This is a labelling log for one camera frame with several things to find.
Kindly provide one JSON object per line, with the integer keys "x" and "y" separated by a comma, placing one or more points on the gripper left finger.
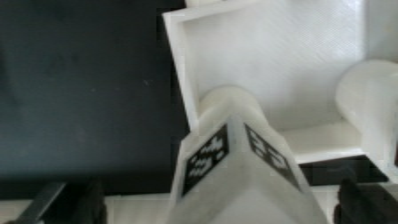
{"x": 69, "y": 204}

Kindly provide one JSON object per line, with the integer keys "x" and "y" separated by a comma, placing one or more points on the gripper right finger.
{"x": 367, "y": 204}

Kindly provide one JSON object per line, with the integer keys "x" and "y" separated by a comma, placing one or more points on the white chair leg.
{"x": 239, "y": 182}
{"x": 367, "y": 100}

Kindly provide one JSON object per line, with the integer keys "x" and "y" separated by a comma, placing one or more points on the white chair seat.
{"x": 278, "y": 46}

